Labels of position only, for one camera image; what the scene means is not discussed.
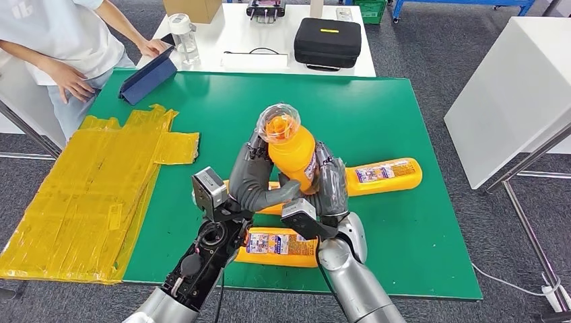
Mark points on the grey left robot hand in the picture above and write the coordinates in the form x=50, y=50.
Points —
x=250, y=183

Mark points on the person's left hand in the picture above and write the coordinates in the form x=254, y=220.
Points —
x=152, y=47

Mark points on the person's right hand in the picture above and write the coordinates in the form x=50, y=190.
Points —
x=69, y=79

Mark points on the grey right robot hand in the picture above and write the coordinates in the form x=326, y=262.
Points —
x=334, y=187

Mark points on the orange detergent bottle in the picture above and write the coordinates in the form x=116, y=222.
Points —
x=383, y=180
x=292, y=156
x=270, y=209
x=276, y=259

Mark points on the person's left forearm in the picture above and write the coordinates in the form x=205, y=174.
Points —
x=125, y=27

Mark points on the person's right forearm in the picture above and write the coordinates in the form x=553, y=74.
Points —
x=27, y=54

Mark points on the clear water bottle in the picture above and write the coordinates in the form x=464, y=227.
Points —
x=185, y=42

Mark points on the blue tablet case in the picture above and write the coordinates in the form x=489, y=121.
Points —
x=148, y=79

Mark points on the person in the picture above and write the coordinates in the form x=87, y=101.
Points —
x=58, y=35

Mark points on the white side table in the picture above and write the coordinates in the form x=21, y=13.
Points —
x=22, y=98
x=513, y=96

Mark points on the brown cardboard box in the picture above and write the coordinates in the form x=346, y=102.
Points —
x=192, y=9

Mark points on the green table mat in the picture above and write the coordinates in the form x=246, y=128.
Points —
x=379, y=111

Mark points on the black controller device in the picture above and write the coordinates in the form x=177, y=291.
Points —
x=265, y=9

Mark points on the yellow taped cardboard sheet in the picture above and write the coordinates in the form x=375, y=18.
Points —
x=80, y=200

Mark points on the black carrying case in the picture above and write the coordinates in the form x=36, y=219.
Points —
x=328, y=42

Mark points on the small clear packet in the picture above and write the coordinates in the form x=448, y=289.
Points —
x=343, y=14

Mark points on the green plastic crate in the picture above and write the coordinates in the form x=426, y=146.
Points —
x=370, y=12

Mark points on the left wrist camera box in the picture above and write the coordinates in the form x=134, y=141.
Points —
x=209, y=189

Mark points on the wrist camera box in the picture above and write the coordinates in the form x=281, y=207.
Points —
x=303, y=216
x=209, y=189

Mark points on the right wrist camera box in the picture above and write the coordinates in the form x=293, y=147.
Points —
x=303, y=216

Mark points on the metal table leg frame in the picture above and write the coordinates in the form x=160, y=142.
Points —
x=31, y=131
x=528, y=232

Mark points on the grey floor rail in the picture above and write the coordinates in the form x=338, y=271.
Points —
x=546, y=175
x=27, y=156

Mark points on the beige post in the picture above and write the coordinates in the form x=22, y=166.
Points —
x=316, y=6

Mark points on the blue rack frame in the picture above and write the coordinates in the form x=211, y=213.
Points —
x=396, y=11

